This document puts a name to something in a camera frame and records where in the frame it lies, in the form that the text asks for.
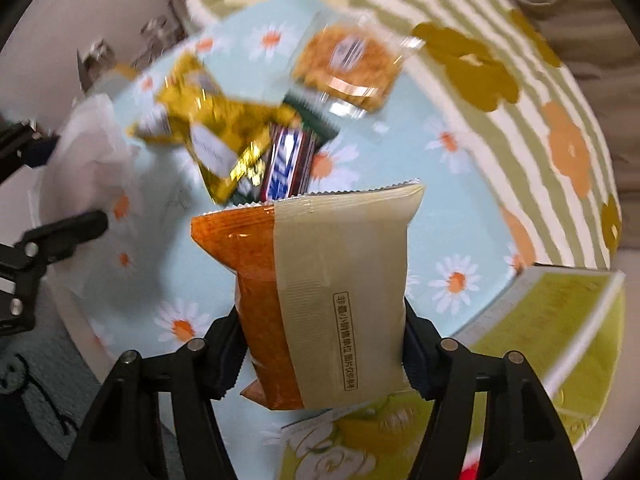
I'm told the white plastic bag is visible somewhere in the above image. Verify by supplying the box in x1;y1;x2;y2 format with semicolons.
37;92;143;241

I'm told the brown candy bar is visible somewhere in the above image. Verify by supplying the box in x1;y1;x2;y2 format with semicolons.
257;125;321;201

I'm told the dark green packet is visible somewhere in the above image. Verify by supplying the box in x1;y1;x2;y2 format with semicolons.
235;89;342;206

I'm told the floral striped blanket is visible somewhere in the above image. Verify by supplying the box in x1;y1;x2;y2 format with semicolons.
165;0;623;271

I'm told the gold foil packet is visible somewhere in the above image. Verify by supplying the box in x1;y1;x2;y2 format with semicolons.
127;52;301;206

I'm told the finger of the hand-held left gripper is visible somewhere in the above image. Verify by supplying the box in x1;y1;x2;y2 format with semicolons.
0;121;56;182
0;210;110;334

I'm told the clear cracker packet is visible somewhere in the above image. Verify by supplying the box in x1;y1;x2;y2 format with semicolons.
290;12;426;117

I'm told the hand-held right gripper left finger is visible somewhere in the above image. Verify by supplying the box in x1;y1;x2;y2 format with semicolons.
62;305;249;480

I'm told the green cardboard box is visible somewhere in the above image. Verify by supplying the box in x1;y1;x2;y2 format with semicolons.
274;264;627;480

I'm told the orange and beige snack packet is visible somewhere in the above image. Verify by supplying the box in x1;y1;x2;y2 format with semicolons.
190;178;427;411

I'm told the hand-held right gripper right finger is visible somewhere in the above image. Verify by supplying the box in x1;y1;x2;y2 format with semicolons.
400;300;583;480

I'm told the beige curtain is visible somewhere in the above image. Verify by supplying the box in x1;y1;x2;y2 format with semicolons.
510;0;633;191

